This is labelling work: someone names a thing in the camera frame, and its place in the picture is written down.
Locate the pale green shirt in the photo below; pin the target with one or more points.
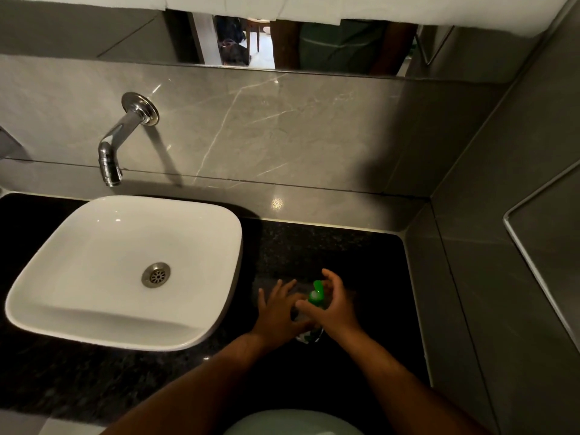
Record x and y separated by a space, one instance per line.
294 423

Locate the person's left middle finger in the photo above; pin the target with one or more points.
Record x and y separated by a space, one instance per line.
289 289

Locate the wall mirror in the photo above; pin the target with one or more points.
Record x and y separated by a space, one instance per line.
136 38

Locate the white ceramic sink basin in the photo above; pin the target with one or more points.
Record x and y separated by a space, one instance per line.
127 271

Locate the metal sink drain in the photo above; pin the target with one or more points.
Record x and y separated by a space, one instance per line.
156 274

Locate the person's left hand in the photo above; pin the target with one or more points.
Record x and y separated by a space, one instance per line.
276 323

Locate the chrome wall faucet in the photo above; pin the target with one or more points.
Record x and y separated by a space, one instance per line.
120 140

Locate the person's right forearm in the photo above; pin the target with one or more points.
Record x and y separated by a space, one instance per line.
403 385

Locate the person's left forearm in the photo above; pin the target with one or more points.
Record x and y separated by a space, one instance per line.
195 389

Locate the person's right thumb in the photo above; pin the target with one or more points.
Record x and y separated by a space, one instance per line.
308 308

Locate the green pump soap bottle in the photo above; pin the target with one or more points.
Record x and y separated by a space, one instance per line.
316 295

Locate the person's right hand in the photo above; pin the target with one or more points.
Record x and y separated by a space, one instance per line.
337 314

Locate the person's left little finger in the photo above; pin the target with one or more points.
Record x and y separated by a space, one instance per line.
262 298

